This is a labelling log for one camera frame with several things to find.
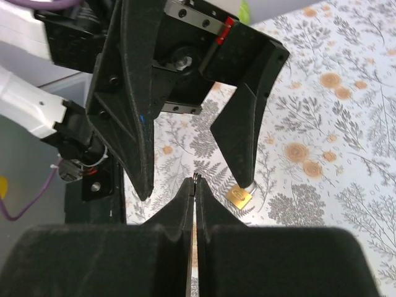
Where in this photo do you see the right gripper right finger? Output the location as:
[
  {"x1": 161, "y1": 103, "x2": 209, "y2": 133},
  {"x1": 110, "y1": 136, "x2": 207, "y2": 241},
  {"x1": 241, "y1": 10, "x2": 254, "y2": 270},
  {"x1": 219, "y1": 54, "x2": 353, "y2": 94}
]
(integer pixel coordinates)
[{"x1": 196, "y1": 177, "x2": 379, "y2": 296}]

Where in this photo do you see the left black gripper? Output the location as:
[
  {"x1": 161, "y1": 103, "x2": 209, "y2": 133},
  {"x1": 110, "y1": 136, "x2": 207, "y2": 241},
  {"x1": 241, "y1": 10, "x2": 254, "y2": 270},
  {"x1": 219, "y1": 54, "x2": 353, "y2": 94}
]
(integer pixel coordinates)
[{"x1": 86, "y1": 1, "x2": 290, "y2": 201}]

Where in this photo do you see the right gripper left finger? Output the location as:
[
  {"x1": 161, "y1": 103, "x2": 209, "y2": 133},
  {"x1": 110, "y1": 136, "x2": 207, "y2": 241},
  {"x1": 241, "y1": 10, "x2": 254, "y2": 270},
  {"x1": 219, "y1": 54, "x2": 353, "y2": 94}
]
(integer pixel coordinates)
[{"x1": 1, "y1": 178, "x2": 195, "y2": 296}]

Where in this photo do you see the brass padlock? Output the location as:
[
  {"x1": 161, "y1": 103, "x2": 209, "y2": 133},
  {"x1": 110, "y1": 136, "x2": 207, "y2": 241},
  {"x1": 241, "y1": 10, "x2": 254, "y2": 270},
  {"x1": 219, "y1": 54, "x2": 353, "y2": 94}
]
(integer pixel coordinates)
[{"x1": 226, "y1": 181, "x2": 257, "y2": 210}]

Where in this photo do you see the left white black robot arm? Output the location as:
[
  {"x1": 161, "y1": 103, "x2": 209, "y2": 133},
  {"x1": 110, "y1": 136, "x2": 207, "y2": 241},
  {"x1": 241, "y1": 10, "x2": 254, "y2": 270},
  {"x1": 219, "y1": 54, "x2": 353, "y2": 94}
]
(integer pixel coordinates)
[{"x1": 1, "y1": 1, "x2": 289, "y2": 200}]

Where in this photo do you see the toy round green cabbage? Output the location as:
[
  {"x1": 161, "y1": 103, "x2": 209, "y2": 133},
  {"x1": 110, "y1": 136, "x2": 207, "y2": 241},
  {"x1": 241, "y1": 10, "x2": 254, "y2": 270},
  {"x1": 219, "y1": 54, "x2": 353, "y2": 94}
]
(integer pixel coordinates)
[{"x1": 237, "y1": 0, "x2": 251, "y2": 25}]

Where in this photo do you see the floral table mat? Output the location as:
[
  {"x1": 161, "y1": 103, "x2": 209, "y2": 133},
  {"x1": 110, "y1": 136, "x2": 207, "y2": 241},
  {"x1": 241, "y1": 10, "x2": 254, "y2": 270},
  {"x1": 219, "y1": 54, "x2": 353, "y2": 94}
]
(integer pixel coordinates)
[{"x1": 124, "y1": 1, "x2": 395, "y2": 296}]

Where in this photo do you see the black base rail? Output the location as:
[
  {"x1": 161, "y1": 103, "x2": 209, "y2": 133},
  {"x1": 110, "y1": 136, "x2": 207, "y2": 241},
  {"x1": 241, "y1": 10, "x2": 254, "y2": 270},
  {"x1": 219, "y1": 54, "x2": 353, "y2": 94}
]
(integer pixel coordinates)
[{"x1": 64, "y1": 156, "x2": 126, "y2": 225}]

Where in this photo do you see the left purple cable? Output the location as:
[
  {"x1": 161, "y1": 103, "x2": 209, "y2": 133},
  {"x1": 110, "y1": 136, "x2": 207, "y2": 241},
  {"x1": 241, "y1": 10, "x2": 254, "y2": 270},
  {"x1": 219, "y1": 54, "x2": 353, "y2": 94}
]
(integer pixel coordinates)
[{"x1": 0, "y1": 0, "x2": 84, "y2": 222}]

